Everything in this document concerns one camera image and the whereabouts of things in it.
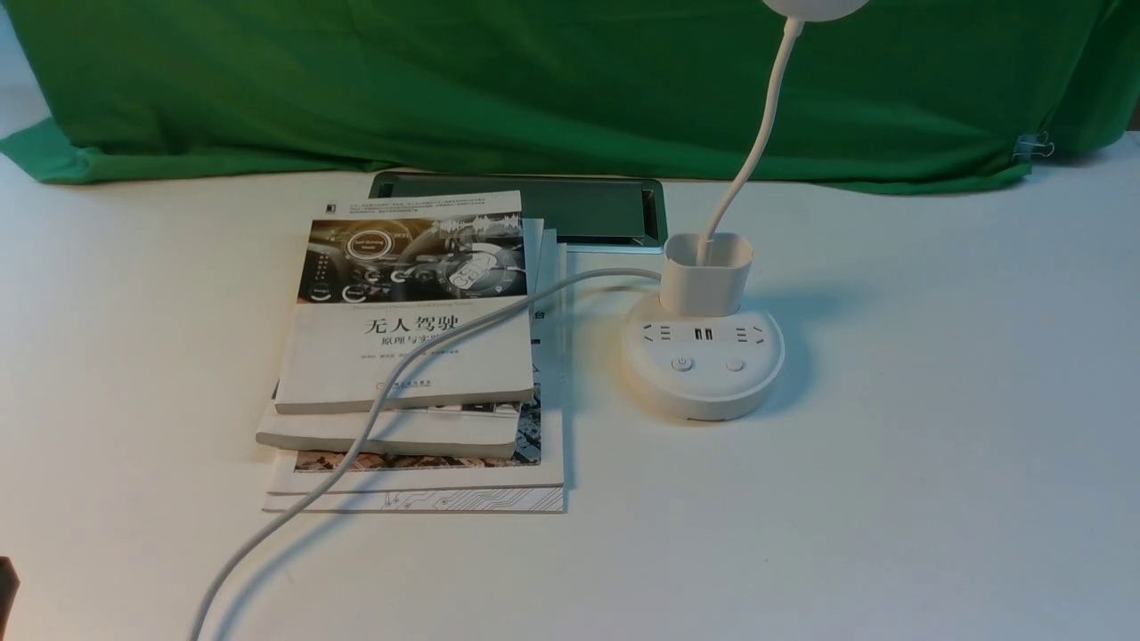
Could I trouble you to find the metal binder clip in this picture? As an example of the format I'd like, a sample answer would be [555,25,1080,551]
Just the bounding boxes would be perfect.
[1011,131,1055,164]

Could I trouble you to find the green backdrop cloth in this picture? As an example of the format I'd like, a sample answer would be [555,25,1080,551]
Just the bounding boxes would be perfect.
[3,1,1139,195]

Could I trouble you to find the white desk lamp with sockets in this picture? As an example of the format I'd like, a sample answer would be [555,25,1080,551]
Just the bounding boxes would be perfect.
[622,1,863,422]

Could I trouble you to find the top book with dashboard cover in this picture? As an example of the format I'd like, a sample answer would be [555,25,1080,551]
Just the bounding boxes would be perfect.
[272,190,544,415]

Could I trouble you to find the silver desk cable grommet box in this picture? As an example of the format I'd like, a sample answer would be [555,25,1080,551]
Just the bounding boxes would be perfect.
[368,171,669,253]

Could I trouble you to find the bottom book with circuit pattern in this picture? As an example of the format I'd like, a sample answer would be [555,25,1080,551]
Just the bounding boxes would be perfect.
[262,241,568,516]

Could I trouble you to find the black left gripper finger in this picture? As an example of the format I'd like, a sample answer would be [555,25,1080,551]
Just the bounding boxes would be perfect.
[0,557,21,640]

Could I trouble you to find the white power cable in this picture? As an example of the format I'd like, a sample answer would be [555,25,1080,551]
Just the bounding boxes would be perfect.
[186,268,663,641]

